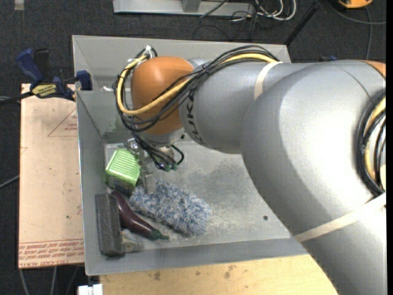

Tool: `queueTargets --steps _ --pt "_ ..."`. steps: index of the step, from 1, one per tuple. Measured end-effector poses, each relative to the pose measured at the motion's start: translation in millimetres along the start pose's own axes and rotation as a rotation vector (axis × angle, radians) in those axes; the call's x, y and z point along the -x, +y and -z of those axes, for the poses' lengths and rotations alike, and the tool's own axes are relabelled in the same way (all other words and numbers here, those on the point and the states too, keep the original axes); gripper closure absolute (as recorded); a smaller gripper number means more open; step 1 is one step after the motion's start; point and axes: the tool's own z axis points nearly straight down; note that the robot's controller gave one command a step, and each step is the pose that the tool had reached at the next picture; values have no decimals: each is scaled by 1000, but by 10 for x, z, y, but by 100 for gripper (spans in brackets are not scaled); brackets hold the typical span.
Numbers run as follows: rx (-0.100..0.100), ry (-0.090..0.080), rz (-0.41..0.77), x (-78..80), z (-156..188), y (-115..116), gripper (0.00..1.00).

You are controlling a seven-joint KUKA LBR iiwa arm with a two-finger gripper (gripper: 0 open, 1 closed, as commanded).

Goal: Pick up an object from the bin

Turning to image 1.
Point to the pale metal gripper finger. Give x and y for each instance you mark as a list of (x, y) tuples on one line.
[(143, 177), (150, 183)]

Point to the brown cardboard board, red print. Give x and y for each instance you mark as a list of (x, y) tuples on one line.
[(49, 180)]

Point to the blue and white fluffy cloth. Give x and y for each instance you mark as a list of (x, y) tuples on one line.
[(172, 206)]

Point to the black cylinder on white bracket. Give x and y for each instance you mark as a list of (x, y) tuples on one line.
[(182, 137)]

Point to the dark grey flat block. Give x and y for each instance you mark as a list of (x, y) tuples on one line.
[(108, 224)]

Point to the grey metal bin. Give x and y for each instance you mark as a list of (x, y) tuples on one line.
[(233, 195)]

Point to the purple toy eggplant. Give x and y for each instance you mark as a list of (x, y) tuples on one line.
[(132, 217)]

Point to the green ribbed box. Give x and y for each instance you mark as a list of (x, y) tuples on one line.
[(122, 166)]

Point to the small white and grey object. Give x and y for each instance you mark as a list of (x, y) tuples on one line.
[(132, 243)]

